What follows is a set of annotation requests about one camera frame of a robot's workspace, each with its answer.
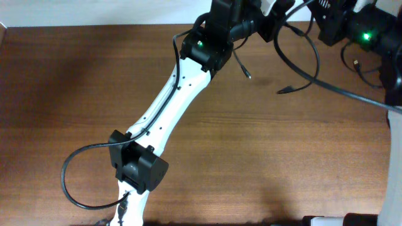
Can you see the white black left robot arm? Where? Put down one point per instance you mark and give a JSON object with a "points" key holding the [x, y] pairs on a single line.
{"points": [[206, 47]]}

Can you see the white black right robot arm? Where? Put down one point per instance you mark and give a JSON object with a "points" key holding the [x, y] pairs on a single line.
{"points": [[376, 27]]}

